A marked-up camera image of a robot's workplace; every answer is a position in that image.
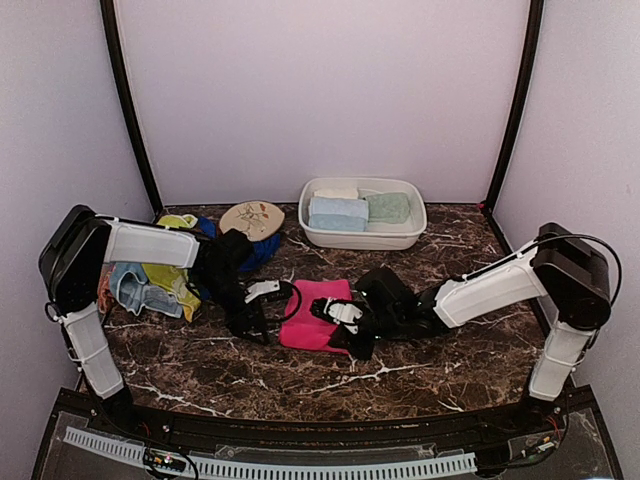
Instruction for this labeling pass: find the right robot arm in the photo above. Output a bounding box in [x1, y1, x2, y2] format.
[310, 223, 623, 434]

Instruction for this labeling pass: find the green rolled towel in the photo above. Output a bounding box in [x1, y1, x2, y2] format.
[364, 192, 410, 224]

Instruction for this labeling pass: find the yellow green patterned towel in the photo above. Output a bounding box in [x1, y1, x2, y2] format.
[142, 214, 201, 323]

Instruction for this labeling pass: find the black right frame post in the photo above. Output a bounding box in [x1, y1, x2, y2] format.
[482, 0, 545, 216]

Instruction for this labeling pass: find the pink towel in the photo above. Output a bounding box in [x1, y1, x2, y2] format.
[277, 278, 354, 356]

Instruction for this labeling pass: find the light blue rolled towel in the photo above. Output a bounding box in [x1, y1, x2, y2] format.
[309, 197, 369, 220]
[309, 214, 367, 232]

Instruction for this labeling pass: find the white slotted cable duct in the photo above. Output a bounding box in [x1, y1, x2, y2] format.
[62, 427, 478, 479]

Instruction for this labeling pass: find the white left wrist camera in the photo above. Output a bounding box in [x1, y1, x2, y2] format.
[245, 280, 280, 304]

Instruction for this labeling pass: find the white rolled towel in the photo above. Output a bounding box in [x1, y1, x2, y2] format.
[313, 187, 359, 200]

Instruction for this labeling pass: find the light blue rolled towel back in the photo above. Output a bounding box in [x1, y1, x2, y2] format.
[309, 197, 369, 220]

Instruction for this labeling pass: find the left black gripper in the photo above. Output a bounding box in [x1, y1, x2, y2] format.
[195, 269, 271, 346]

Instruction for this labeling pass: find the orange peach towel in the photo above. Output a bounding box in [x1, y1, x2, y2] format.
[97, 265, 115, 315]

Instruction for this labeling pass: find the light blue crumpled towel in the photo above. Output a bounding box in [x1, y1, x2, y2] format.
[109, 262, 183, 318]

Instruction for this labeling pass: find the black front rail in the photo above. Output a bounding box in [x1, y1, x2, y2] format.
[54, 387, 596, 454]

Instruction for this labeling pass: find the black left frame post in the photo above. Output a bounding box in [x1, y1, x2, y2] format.
[99, 0, 164, 216]

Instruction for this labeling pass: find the white plastic tub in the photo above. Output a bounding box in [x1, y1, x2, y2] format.
[298, 178, 427, 250]

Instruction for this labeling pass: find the black frame post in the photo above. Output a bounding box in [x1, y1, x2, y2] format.
[482, 0, 545, 216]
[99, 0, 164, 216]

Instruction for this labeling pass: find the light blue rolled towel front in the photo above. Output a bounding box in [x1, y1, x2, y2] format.
[309, 214, 367, 232]

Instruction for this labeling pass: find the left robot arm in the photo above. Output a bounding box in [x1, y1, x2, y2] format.
[38, 204, 268, 436]

